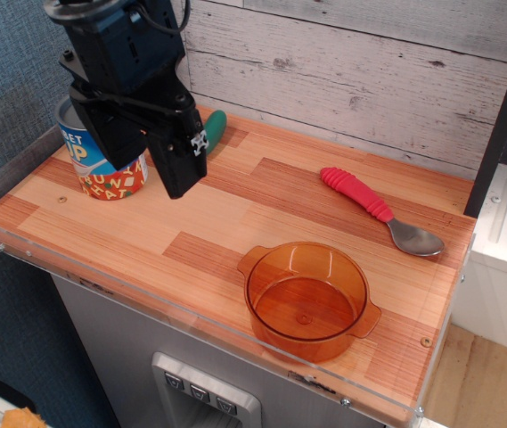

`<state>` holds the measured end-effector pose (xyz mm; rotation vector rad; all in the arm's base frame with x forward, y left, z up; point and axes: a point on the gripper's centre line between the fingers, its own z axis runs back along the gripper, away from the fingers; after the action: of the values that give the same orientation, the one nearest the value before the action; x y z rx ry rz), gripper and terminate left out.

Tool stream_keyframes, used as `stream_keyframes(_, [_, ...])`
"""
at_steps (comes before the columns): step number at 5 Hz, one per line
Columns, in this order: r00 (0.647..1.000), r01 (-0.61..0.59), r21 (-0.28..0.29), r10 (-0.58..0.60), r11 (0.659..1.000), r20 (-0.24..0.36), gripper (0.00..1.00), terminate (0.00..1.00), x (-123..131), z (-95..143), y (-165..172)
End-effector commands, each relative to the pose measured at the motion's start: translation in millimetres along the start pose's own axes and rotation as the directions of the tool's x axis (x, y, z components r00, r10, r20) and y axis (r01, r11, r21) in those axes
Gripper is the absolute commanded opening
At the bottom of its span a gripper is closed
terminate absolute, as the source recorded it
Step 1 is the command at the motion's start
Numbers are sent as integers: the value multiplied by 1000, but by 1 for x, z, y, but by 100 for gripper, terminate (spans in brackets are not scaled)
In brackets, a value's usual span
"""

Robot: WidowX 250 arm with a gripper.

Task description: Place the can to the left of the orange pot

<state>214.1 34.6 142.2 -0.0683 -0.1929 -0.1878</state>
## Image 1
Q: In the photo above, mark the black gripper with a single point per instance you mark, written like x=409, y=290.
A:
x=158, y=113

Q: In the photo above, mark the alphabet soup can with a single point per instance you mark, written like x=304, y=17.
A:
x=97, y=177

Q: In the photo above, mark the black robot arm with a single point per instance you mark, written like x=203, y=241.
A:
x=125, y=89

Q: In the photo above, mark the orange transparent plastic pot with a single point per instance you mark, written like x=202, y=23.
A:
x=309, y=300

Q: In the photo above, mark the green plastic toy vegetable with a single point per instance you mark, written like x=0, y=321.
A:
x=215, y=127

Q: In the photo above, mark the clear acrylic table guard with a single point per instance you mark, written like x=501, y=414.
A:
x=262, y=188

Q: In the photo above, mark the grey toy fridge cabinet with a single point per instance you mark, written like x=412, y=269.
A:
x=120, y=343

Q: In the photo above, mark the orange object bottom corner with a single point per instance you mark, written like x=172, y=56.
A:
x=22, y=418

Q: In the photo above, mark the white toy sink unit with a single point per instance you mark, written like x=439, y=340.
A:
x=480, y=302

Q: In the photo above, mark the red handled metal spoon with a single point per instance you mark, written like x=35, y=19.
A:
x=407, y=238

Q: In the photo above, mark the black vertical post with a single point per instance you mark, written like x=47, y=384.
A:
x=489, y=163

